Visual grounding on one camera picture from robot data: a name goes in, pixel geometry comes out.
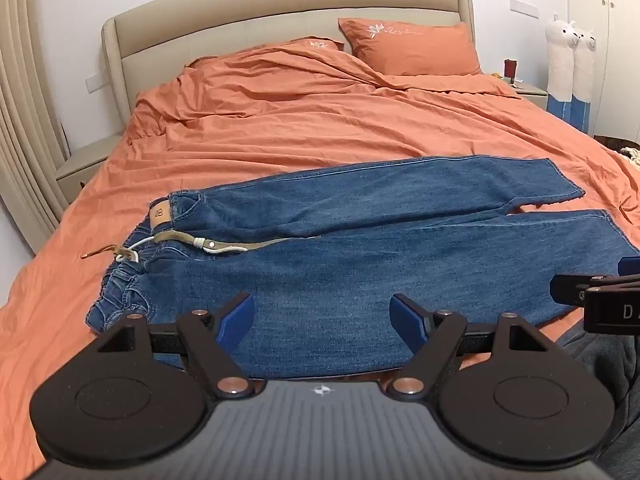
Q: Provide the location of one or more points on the orange duvet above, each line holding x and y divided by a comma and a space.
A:
310, 120

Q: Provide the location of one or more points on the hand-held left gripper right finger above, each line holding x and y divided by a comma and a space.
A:
407, 320

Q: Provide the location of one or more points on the beige pleated curtain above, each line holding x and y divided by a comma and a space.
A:
25, 125

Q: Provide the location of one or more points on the white wall outlet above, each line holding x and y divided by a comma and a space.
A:
93, 84

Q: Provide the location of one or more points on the white wardrobe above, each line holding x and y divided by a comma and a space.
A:
610, 50

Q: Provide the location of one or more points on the beige upholstered bed headboard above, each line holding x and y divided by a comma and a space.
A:
225, 30

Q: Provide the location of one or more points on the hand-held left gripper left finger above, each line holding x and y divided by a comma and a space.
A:
235, 322

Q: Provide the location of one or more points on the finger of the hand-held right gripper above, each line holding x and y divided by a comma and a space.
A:
570, 290
631, 266

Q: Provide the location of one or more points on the flat orange embroidered pillow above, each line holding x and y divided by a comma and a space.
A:
315, 44

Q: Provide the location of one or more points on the large orange embroidered pillow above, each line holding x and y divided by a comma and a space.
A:
415, 47

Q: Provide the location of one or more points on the white alpaca plush toy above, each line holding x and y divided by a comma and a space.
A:
560, 60
584, 75

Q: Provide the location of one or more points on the beige nightstand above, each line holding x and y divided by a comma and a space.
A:
532, 92
85, 165

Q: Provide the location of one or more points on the white wall switch plate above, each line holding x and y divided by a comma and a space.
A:
523, 7

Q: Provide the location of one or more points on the person's gray sweatpants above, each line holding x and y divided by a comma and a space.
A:
605, 375

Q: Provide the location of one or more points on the blue denim pants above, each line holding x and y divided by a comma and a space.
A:
350, 270

